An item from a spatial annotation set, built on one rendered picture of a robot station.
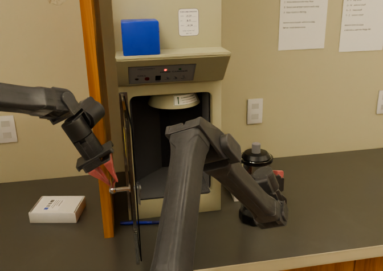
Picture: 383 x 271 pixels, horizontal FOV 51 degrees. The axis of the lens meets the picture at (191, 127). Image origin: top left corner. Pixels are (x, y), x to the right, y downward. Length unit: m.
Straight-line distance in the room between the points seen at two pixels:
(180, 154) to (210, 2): 0.64
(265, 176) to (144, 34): 0.50
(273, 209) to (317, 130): 0.96
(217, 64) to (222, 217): 0.53
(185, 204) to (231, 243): 0.66
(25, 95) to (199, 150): 0.43
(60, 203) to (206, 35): 0.76
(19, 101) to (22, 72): 0.77
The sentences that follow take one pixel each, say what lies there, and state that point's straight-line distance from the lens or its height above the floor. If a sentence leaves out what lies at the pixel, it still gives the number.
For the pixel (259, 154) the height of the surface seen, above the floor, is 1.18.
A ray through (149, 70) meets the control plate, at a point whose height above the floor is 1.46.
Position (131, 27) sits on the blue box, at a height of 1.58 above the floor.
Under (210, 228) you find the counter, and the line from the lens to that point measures 1.36.
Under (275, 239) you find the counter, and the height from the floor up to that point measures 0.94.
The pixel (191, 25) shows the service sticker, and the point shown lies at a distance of 1.24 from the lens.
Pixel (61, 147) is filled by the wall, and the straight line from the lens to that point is 1.78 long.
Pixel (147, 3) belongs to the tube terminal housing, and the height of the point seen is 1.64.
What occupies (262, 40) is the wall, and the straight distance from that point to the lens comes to 1.77.
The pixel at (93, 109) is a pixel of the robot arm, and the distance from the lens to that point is 1.08.
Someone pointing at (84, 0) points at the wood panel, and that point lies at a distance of 1.13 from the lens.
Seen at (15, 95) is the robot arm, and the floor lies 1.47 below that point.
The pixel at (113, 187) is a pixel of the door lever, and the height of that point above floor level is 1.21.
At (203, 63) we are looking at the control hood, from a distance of 1.17.
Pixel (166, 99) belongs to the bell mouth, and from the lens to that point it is 1.30.
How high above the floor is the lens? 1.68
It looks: 19 degrees down
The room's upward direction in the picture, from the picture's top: 1 degrees counter-clockwise
